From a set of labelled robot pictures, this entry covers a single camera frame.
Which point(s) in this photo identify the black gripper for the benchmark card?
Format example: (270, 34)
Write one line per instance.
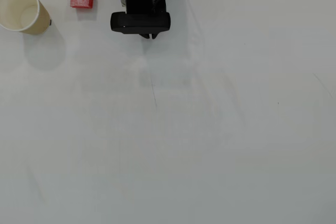
(150, 35)

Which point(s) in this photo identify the tan paper cup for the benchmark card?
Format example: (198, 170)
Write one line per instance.
(15, 6)

